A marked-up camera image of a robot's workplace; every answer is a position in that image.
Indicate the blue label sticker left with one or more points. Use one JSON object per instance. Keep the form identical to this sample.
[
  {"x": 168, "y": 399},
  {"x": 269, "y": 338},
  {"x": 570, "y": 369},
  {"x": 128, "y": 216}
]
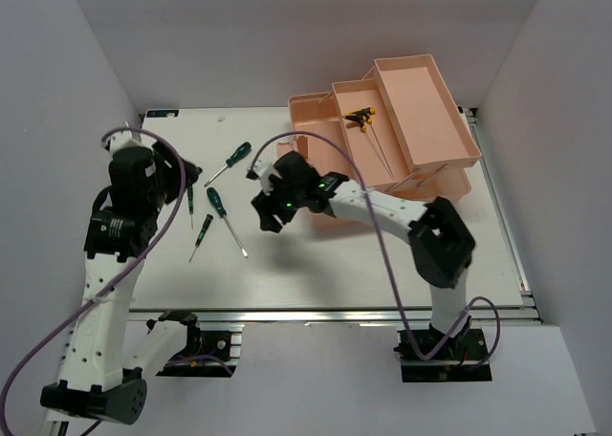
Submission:
[{"x": 162, "y": 114}]

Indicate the aluminium table rail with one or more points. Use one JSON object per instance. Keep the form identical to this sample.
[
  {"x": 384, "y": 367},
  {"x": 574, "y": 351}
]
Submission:
[{"x": 479, "y": 313}]

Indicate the pink plastic toolbox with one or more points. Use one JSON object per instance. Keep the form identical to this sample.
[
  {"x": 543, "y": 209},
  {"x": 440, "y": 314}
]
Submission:
[{"x": 398, "y": 126}]

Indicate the large green screwdriver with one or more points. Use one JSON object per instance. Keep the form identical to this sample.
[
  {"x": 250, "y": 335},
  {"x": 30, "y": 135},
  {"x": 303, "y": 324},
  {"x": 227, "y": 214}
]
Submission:
[{"x": 239, "y": 154}]

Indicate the small green precision screwdriver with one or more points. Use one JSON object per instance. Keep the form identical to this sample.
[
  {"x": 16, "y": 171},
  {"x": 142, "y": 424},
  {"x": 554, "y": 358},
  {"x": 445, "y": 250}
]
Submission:
[{"x": 201, "y": 235}]

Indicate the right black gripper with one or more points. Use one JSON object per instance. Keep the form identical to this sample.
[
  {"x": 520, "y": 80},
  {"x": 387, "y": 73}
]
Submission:
[{"x": 266, "y": 205}]

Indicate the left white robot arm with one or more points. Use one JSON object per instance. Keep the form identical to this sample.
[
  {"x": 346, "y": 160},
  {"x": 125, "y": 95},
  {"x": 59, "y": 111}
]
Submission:
[{"x": 98, "y": 380}]

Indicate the green flathead screwdriver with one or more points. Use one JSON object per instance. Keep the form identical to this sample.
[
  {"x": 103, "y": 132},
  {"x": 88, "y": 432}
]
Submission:
[{"x": 217, "y": 203}]

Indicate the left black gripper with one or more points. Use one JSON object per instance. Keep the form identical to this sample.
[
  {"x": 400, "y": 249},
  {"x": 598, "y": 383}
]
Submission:
[{"x": 173, "y": 171}]

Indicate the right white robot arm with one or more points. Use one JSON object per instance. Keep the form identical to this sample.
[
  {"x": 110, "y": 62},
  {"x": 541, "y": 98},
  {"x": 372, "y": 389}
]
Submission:
[{"x": 439, "y": 240}]

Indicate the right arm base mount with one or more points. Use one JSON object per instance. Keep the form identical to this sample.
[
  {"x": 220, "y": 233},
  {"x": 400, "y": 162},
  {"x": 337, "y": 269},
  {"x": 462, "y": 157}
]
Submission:
[{"x": 455, "y": 362}]

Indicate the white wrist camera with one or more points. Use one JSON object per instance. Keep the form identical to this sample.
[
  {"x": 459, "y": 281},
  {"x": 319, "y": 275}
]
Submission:
[
  {"x": 262, "y": 172},
  {"x": 120, "y": 138}
]

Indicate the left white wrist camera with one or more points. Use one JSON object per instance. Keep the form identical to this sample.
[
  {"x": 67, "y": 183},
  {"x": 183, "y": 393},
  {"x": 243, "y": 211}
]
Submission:
[{"x": 120, "y": 138}]

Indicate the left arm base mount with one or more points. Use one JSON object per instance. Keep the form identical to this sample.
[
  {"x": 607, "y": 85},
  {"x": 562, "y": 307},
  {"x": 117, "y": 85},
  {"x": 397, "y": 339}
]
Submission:
[{"x": 206, "y": 353}]

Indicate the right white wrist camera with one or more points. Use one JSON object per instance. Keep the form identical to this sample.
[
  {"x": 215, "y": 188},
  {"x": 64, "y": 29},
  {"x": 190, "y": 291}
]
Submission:
[{"x": 262, "y": 172}]

